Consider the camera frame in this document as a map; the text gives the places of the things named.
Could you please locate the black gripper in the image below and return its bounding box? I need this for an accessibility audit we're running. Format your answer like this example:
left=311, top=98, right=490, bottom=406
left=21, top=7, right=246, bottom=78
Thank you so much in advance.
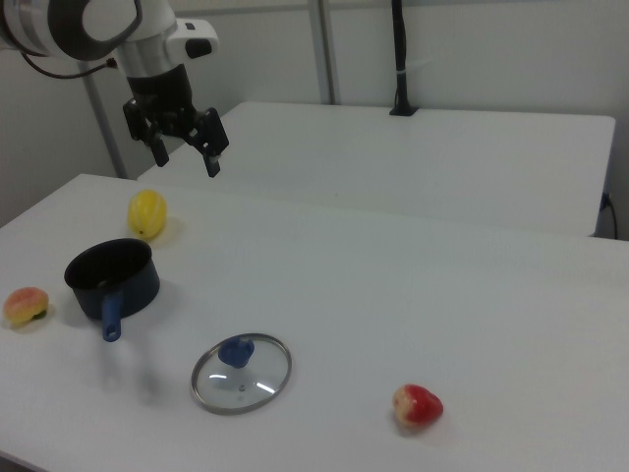
left=122, top=64, right=231, bottom=179

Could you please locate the glass lid with blue knob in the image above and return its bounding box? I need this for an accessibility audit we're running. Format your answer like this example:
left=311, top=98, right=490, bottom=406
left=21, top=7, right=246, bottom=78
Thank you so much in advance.
left=190, top=332, right=293, bottom=415

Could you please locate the yellow striped toy melon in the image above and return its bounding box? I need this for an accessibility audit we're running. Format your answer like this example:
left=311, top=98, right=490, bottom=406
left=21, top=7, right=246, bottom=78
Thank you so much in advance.
left=127, top=189, right=169, bottom=241

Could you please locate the dark blue saucepan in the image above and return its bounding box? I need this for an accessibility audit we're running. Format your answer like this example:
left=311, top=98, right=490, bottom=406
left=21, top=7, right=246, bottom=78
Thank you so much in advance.
left=63, top=238, right=162, bottom=343

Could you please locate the orange toy peach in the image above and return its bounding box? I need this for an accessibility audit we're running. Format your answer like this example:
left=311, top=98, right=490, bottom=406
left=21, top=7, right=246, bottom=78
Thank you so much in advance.
left=2, top=287, right=50, bottom=329

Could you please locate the small peach at back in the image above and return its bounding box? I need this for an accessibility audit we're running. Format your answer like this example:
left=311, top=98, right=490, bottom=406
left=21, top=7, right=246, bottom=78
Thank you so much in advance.
left=391, top=383, right=444, bottom=428

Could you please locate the grey metal partition post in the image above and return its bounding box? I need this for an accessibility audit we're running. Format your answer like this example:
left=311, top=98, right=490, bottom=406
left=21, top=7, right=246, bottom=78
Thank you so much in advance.
left=81, top=61, right=132, bottom=180

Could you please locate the thin dark gripper cable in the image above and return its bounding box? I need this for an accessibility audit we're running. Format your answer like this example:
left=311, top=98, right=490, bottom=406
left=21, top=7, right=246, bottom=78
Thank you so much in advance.
left=19, top=51, right=119, bottom=81

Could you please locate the black camera stand pole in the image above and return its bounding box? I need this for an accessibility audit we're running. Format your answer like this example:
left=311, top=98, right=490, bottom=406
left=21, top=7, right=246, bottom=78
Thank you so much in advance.
left=389, top=0, right=420, bottom=118

